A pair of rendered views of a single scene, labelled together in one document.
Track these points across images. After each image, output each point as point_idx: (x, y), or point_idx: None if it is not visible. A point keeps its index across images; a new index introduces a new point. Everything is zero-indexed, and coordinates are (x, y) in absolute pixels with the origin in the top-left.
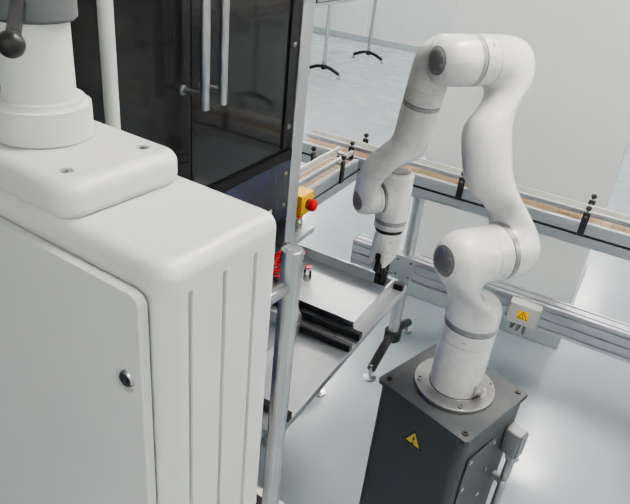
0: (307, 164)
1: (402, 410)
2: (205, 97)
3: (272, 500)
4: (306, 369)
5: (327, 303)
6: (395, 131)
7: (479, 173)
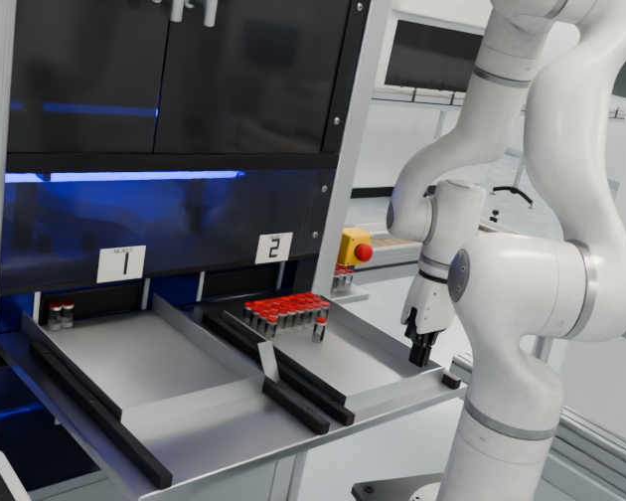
0: None
1: None
2: (176, 0)
3: None
4: (239, 436)
5: (328, 373)
6: (459, 115)
7: (542, 144)
